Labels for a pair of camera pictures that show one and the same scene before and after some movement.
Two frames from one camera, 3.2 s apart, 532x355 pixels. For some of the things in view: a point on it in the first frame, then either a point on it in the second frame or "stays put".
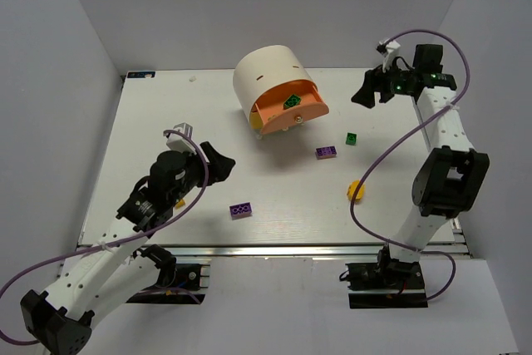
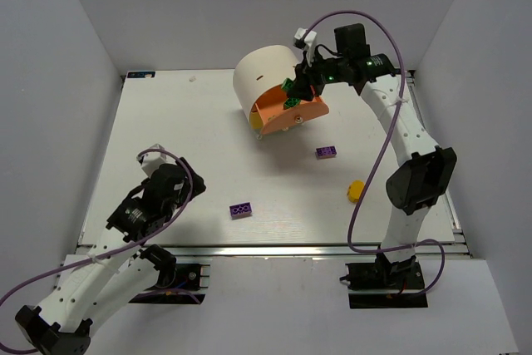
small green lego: x=351 y=138 → x=288 y=84
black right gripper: x=381 y=86 → x=307 y=78
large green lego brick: x=293 y=101 stays put
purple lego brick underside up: x=241 y=210 stays put
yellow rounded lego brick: x=352 y=189 stays put
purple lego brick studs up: x=326 y=152 stays put
